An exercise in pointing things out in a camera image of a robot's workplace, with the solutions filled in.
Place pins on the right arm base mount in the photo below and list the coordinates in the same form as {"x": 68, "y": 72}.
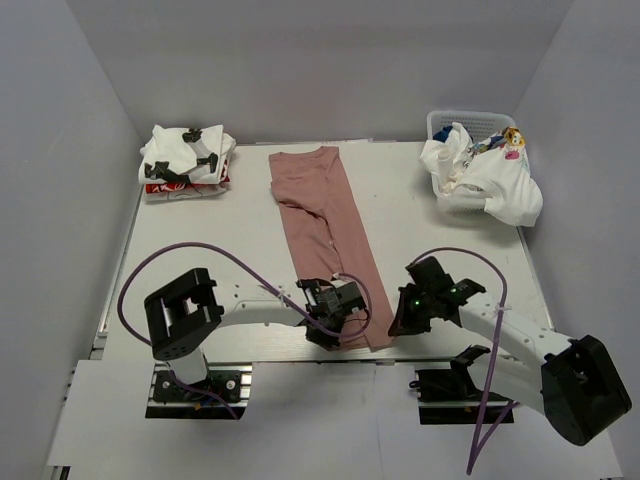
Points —
{"x": 444, "y": 399}

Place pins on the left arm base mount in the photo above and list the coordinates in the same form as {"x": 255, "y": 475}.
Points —
{"x": 223, "y": 395}

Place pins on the folded red white t shirt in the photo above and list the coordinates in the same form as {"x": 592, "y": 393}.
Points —
{"x": 164, "y": 185}

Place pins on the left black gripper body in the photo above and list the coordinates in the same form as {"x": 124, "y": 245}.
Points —
{"x": 336, "y": 322}

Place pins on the folded white black t shirt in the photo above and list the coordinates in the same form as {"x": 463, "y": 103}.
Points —
{"x": 198, "y": 156}

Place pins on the white printed t shirt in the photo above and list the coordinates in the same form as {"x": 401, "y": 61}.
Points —
{"x": 495, "y": 168}

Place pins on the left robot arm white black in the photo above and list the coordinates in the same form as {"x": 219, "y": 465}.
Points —
{"x": 182, "y": 314}

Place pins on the white plastic basket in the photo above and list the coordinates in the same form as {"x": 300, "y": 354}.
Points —
{"x": 480, "y": 125}

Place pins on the blue t shirt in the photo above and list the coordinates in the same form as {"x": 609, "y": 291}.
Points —
{"x": 443, "y": 134}

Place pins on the pink t shirt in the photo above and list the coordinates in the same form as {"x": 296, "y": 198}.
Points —
{"x": 325, "y": 233}

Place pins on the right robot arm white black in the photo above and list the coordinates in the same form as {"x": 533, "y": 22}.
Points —
{"x": 572, "y": 382}

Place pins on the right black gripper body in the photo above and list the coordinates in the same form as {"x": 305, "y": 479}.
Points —
{"x": 428, "y": 297}

